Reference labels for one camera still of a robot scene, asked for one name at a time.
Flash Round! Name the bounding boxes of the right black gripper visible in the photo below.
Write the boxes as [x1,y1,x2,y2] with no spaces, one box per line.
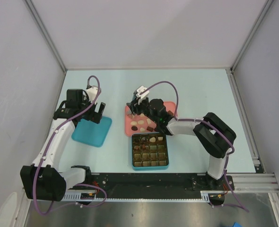
[127,96,159,124]

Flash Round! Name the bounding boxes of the pink tray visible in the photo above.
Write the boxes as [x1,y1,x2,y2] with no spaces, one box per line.
[124,101,178,137]

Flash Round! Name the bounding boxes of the teal chocolate box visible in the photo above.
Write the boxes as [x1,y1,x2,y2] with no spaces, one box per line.
[131,132,169,171]

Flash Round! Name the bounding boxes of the metal tongs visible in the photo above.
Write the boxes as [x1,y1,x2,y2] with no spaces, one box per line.
[126,110,135,119]

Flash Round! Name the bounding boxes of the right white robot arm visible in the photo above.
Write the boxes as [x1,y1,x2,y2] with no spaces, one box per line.
[126,98,236,190]

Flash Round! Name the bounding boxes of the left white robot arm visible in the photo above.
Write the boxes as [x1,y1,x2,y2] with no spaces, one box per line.
[20,86,105,201]

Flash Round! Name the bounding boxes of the brown bar chocolate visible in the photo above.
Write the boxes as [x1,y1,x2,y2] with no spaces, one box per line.
[147,126,153,132]

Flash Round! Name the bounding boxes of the white chocolate piece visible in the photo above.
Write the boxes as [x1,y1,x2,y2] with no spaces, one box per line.
[149,137,156,142]

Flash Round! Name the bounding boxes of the teal box lid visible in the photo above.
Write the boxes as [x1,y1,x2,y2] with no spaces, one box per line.
[71,116,112,148]

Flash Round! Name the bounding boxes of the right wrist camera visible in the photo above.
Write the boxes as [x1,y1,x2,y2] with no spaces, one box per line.
[134,86,149,102]

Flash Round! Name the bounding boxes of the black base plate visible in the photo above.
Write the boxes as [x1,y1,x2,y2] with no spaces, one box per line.
[65,172,235,199]

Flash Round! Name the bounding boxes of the white cable duct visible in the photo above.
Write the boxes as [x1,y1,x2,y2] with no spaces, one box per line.
[62,191,209,202]

